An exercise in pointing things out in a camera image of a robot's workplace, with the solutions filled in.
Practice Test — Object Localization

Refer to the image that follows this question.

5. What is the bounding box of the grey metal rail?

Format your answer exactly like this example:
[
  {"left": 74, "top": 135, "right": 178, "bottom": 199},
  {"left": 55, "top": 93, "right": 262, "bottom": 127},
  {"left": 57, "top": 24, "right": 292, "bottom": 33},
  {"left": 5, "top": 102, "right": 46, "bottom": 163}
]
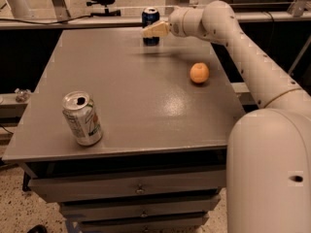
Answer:
[{"left": 0, "top": 11, "right": 311, "bottom": 30}]

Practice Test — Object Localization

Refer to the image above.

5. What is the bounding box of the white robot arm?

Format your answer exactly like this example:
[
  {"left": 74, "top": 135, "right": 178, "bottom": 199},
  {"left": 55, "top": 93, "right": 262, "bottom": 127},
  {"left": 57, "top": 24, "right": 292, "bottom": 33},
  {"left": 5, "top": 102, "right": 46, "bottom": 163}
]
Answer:
[{"left": 143, "top": 1, "right": 311, "bottom": 233}]

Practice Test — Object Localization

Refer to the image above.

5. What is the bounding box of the orange fruit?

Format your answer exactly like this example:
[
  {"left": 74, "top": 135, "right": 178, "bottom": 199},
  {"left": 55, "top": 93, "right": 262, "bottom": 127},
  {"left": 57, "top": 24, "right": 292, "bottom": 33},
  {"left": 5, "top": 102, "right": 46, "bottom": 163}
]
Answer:
[{"left": 190, "top": 62, "right": 210, "bottom": 83}]

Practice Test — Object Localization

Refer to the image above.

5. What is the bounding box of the grey drawer cabinet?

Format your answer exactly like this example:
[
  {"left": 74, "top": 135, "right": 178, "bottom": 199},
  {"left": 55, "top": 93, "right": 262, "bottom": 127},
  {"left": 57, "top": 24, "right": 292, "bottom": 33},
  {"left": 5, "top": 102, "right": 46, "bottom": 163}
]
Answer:
[{"left": 4, "top": 28, "right": 244, "bottom": 233}]

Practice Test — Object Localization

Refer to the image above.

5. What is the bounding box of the blue pepsi can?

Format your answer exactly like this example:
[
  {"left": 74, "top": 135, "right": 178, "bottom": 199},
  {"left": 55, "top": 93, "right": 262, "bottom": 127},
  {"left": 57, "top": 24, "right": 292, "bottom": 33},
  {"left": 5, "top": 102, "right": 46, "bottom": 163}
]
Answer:
[{"left": 142, "top": 7, "right": 159, "bottom": 46}]

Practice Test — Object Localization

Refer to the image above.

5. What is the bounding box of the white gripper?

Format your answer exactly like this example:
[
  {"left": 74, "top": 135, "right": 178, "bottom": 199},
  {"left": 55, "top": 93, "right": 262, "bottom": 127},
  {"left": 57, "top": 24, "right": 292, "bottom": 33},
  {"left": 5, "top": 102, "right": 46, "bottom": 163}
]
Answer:
[{"left": 142, "top": 8, "right": 205, "bottom": 38}]

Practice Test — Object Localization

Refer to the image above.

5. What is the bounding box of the white green soda can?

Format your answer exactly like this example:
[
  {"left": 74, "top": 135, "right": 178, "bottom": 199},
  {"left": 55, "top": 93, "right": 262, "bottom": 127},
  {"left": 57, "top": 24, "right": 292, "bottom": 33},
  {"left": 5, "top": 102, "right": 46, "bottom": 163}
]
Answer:
[{"left": 62, "top": 91, "right": 103, "bottom": 146}]

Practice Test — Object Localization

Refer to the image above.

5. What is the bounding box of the crumpled clear wrapper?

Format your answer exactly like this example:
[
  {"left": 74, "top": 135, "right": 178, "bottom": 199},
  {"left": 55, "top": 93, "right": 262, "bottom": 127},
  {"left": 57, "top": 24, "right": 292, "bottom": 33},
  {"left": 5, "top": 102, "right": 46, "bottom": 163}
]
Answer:
[{"left": 15, "top": 88, "right": 31, "bottom": 103}]

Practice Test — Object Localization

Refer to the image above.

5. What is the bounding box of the black cable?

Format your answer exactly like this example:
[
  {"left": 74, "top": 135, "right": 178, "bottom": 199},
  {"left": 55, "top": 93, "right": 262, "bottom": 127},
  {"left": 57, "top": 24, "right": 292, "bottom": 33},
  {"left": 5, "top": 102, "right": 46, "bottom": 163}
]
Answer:
[{"left": 0, "top": 14, "right": 93, "bottom": 26}]

